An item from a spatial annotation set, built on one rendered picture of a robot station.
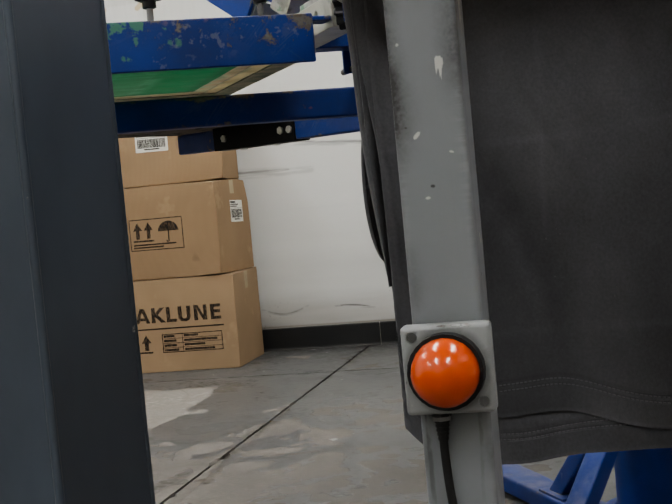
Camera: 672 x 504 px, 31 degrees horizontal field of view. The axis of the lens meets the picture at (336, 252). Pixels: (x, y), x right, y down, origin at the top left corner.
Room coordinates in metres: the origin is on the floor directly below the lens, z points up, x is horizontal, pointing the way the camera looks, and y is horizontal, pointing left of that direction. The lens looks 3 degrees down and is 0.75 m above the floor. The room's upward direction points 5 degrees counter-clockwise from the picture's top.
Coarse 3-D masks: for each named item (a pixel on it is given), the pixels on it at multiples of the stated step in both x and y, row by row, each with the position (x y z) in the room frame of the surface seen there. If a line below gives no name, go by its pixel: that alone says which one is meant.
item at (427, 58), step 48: (384, 0) 0.67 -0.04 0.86; (432, 0) 0.67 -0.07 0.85; (432, 48) 0.67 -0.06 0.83; (432, 96) 0.67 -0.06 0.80; (432, 144) 0.67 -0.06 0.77; (432, 192) 0.67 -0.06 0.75; (432, 240) 0.67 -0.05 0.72; (480, 240) 0.69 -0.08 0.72; (432, 288) 0.67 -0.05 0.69; (480, 288) 0.67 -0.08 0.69; (480, 336) 0.65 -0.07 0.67; (432, 432) 0.67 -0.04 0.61; (480, 432) 0.67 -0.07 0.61; (432, 480) 0.67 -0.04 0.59; (480, 480) 0.67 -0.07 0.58
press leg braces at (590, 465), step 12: (576, 456) 2.47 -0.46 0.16; (588, 456) 2.11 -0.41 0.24; (600, 456) 2.09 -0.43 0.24; (612, 456) 2.11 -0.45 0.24; (564, 468) 2.52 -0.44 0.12; (576, 468) 2.48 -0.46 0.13; (588, 468) 2.09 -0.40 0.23; (600, 468) 2.08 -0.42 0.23; (564, 480) 2.53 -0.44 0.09; (576, 480) 2.08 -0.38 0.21; (588, 480) 2.07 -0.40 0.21; (600, 480) 2.08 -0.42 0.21; (552, 492) 2.58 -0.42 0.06; (564, 492) 2.54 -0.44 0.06; (576, 492) 2.07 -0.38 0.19; (588, 492) 2.05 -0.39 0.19; (600, 492) 2.07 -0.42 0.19
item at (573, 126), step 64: (512, 0) 0.93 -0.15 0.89; (576, 0) 0.92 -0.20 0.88; (640, 0) 0.92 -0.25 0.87; (384, 64) 0.96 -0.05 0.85; (512, 64) 0.94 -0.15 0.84; (576, 64) 0.93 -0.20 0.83; (640, 64) 0.92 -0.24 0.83; (384, 128) 0.96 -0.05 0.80; (512, 128) 0.94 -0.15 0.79; (576, 128) 0.93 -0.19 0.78; (640, 128) 0.92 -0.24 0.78; (384, 192) 0.97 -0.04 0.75; (512, 192) 0.95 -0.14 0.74; (576, 192) 0.93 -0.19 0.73; (640, 192) 0.93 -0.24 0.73; (384, 256) 0.97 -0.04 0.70; (512, 256) 0.95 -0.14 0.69; (576, 256) 0.94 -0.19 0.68; (640, 256) 0.93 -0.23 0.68; (512, 320) 0.96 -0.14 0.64; (576, 320) 0.94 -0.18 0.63; (640, 320) 0.93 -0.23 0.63; (512, 384) 0.96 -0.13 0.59; (576, 384) 0.94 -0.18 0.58; (640, 384) 0.93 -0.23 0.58; (512, 448) 0.96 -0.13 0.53; (576, 448) 0.94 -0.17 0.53; (640, 448) 0.92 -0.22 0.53
